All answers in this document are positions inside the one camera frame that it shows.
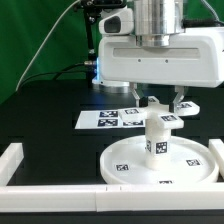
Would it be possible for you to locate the white left fence bar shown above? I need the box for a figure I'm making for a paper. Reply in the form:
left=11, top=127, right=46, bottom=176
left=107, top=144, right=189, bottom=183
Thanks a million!
left=0, top=143, right=24, bottom=187

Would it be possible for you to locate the white marker sheet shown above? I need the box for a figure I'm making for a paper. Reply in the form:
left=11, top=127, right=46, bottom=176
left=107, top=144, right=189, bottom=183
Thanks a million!
left=75, top=110, right=144, bottom=129

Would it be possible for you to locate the white fence bar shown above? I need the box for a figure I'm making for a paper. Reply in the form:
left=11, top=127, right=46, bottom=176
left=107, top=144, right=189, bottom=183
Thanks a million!
left=0, top=143, right=24, bottom=187
left=0, top=183, right=224, bottom=213
left=209, top=139, right=224, bottom=179

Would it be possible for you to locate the white round table top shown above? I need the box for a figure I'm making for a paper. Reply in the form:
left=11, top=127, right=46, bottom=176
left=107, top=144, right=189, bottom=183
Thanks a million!
left=100, top=135, right=219, bottom=185

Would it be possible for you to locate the white cross-shaped table base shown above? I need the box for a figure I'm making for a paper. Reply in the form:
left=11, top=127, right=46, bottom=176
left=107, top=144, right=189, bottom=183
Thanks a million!
left=118, top=97, right=200, bottom=129

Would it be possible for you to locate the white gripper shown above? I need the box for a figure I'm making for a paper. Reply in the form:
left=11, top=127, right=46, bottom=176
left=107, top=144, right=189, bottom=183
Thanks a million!
left=98, top=27, right=224, bottom=113

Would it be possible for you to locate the white front fence bar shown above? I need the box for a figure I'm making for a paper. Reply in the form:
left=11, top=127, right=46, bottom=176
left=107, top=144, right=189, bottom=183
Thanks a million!
left=0, top=183, right=224, bottom=213

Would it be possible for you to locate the white cable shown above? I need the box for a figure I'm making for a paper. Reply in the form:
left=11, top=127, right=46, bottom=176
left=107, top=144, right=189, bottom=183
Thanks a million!
left=15, top=0, right=83, bottom=92

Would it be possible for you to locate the white right fence bar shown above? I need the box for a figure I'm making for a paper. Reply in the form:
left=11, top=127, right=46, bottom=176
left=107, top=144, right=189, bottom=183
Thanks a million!
left=209, top=139, right=224, bottom=179

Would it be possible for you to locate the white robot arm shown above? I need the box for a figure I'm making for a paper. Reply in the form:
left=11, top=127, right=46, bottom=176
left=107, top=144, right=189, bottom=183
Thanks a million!
left=97, top=0, right=224, bottom=112

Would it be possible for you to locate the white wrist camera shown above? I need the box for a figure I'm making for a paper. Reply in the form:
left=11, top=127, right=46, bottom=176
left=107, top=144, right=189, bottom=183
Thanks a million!
left=99, top=8, right=134, bottom=35

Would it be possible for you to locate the black camera stand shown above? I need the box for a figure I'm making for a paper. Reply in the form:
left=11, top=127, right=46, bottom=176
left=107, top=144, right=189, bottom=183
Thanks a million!
left=73, top=0, right=127, bottom=87

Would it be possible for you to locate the black cable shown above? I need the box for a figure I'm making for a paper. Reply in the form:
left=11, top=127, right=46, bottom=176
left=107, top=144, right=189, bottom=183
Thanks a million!
left=16, top=61, right=98, bottom=93

